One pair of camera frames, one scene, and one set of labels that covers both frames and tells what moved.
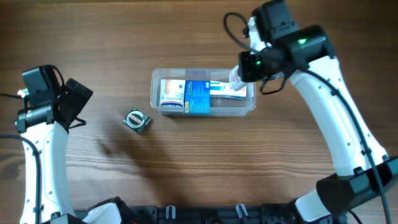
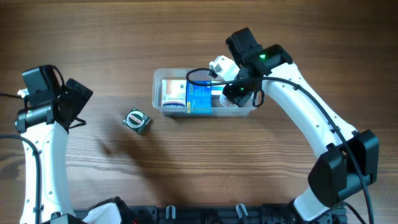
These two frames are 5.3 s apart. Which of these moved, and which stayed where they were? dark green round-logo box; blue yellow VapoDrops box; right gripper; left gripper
Moved: right gripper
Stayed: blue yellow VapoDrops box; dark green round-logo box; left gripper
